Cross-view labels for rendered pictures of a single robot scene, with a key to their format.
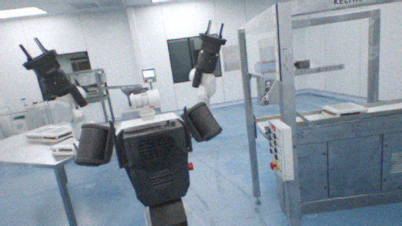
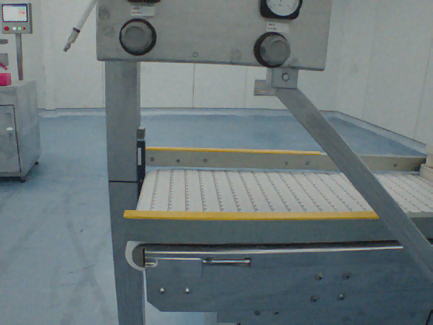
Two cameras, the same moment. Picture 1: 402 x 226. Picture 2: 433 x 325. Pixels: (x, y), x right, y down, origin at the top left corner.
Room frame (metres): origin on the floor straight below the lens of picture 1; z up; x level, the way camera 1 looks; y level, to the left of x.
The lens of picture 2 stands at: (1.48, -0.55, 1.06)
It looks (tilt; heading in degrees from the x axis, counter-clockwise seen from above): 18 degrees down; 355
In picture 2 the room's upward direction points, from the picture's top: 3 degrees clockwise
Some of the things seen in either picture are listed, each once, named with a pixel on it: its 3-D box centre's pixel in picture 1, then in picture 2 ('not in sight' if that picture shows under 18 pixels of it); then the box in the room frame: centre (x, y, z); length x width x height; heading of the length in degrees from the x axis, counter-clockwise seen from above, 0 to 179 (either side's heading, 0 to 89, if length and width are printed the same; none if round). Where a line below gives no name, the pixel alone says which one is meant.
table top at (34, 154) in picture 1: (52, 140); not in sight; (2.51, 1.53, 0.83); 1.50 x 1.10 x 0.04; 66
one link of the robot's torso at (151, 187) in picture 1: (155, 154); not in sight; (0.93, 0.19, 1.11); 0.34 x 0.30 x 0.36; 105
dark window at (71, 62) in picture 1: (65, 76); not in sight; (6.53, 3.24, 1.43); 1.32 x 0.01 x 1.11; 97
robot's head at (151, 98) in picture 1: (147, 102); not in sight; (0.99, 0.20, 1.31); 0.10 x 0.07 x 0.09; 105
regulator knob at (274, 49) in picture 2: not in sight; (275, 45); (1.80, -0.64, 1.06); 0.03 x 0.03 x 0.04; 89
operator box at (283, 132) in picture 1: (281, 148); not in sight; (1.14, -0.38, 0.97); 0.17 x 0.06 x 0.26; 179
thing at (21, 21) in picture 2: (151, 86); (17, 42); (4.41, 0.77, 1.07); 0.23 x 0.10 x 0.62; 97
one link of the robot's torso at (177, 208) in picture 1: (167, 216); not in sight; (0.90, 0.18, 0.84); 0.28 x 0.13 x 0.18; 15
